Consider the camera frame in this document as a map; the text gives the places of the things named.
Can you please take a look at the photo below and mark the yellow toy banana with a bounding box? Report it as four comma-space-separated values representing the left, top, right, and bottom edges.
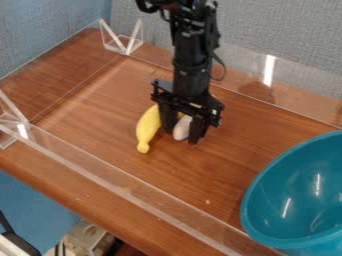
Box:
137, 105, 162, 153

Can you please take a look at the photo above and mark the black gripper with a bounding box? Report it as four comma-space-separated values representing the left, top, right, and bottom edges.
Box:
151, 79, 225, 144

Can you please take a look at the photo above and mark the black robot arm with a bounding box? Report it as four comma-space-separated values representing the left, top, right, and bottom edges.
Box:
135, 0, 225, 144

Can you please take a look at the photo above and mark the grey metal bracket under table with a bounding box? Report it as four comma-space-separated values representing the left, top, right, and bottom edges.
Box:
62, 219, 117, 256

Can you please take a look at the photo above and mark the white mushroom with brown cap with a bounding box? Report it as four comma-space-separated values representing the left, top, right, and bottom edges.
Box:
173, 116, 193, 141

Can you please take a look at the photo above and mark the clear acrylic barrier wall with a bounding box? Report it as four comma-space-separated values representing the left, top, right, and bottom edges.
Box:
0, 21, 334, 256

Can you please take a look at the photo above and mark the black cable under table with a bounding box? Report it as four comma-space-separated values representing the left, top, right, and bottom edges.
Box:
0, 210, 43, 256

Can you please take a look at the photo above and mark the blue plastic bowl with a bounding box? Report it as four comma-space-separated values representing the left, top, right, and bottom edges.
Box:
241, 130, 342, 256

